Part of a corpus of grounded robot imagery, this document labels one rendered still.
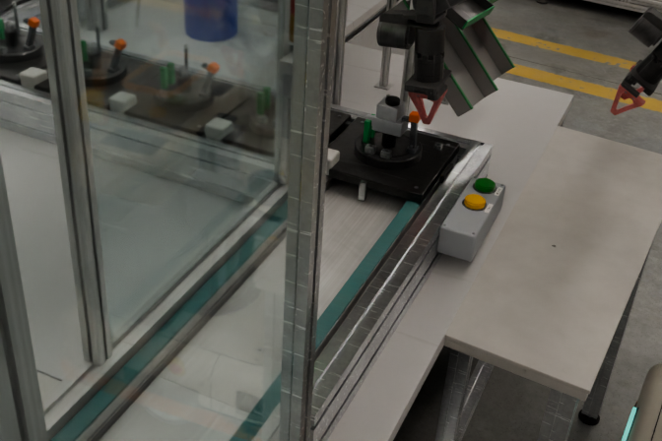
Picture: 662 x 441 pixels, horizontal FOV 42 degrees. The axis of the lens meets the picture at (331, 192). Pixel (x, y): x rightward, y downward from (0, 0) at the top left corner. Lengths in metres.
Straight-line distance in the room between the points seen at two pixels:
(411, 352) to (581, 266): 0.45
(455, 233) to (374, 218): 0.18
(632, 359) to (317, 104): 2.26
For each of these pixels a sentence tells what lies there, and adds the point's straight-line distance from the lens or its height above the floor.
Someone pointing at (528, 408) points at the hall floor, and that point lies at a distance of 2.69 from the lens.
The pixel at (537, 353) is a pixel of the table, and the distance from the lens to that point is 1.54.
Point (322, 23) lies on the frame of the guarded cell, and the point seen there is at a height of 1.57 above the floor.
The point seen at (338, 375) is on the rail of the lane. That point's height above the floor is 0.96.
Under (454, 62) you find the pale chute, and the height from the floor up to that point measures 1.06.
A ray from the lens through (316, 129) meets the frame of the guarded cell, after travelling 0.81.
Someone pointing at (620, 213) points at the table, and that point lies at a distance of 1.97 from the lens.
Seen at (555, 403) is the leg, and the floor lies 0.79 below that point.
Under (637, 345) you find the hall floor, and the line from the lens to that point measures 3.02.
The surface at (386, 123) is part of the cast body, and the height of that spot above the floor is 1.05.
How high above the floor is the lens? 1.85
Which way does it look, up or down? 32 degrees down
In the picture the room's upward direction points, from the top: 4 degrees clockwise
